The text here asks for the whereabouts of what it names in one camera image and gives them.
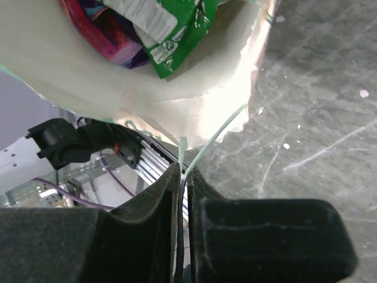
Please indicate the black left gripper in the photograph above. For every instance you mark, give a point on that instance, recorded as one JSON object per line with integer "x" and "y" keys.
{"x": 62, "y": 144}

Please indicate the green Fox's candy packet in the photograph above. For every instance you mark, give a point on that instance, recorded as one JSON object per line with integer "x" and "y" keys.
{"x": 169, "y": 30}

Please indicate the green printed paper bag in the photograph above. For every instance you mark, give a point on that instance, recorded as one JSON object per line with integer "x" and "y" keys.
{"x": 209, "y": 93}

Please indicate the aluminium mounting rail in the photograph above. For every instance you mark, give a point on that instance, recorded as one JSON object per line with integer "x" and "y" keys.
{"x": 156, "y": 168}

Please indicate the purple Fox's candy packet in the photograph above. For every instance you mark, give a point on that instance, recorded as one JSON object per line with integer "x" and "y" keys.
{"x": 110, "y": 34}

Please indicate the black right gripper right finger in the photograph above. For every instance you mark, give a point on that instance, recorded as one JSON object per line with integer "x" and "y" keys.
{"x": 265, "y": 240}

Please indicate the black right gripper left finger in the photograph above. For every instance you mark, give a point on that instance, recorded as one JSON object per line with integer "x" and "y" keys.
{"x": 133, "y": 243}

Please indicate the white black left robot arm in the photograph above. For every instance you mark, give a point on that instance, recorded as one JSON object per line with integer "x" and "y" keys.
{"x": 56, "y": 143}

